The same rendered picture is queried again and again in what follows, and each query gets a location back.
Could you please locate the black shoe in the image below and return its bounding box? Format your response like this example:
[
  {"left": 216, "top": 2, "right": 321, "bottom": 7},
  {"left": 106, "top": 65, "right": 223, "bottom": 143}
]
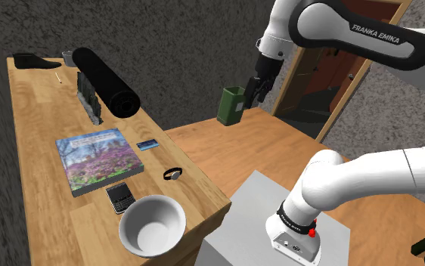
[{"left": 12, "top": 52, "right": 63, "bottom": 70}]

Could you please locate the grey cup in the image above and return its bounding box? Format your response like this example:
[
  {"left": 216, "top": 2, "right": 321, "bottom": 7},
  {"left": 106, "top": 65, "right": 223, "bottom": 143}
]
[{"left": 61, "top": 50, "right": 78, "bottom": 68}]

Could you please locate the green bin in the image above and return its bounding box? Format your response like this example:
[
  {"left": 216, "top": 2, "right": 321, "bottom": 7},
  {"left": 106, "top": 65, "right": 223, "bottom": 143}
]
[{"left": 216, "top": 85, "right": 247, "bottom": 127}]

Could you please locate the black keypad phone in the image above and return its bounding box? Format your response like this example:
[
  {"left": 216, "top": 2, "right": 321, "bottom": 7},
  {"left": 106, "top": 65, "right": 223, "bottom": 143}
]
[{"left": 104, "top": 181, "right": 137, "bottom": 215}]

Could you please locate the wooden door with frame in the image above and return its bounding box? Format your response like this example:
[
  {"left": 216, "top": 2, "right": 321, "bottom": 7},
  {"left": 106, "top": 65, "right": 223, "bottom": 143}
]
[{"left": 270, "top": 0, "right": 414, "bottom": 144}]

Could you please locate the book with flower picture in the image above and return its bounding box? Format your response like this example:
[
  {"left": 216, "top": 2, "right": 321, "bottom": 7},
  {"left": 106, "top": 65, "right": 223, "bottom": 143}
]
[{"left": 54, "top": 127, "right": 145, "bottom": 198}]

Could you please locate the grey robot stand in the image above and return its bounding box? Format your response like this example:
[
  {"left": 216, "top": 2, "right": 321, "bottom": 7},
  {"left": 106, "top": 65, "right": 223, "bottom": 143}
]
[{"left": 194, "top": 169, "right": 352, "bottom": 266}]

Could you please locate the black wristwatch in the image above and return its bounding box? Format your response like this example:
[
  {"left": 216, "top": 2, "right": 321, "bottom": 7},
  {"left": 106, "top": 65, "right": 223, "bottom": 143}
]
[{"left": 162, "top": 166, "right": 184, "bottom": 182}]

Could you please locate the dark green rack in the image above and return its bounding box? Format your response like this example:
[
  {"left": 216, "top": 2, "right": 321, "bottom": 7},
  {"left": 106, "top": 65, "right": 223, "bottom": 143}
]
[{"left": 76, "top": 71, "right": 104, "bottom": 126}]

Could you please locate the black rolled mat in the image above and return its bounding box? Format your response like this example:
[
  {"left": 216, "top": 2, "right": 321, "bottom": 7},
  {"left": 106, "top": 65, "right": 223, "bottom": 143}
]
[{"left": 71, "top": 46, "right": 142, "bottom": 119}]

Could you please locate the wooden table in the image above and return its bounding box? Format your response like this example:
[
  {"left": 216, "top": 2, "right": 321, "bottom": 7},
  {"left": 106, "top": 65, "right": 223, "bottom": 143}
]
[{"left": 6, "top": 57, "right": 233, "bottom": 266}]

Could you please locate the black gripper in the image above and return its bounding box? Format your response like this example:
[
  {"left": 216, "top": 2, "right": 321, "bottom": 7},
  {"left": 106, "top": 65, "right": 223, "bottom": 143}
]
[{"left": 244, "top": 52, "right": 285, "bottom": 110}]

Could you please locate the blue card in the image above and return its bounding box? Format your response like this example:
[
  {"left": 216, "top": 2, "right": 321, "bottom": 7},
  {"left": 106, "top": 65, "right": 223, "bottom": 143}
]
[{"left": 135, "top": 138, "right": 160, "bottom": 153}]

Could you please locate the white bowl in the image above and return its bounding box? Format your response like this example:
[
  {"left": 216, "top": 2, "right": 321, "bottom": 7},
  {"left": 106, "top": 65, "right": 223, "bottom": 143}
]
[{"left": 118, "top": 194, "right": 188, "bottom": 258}]

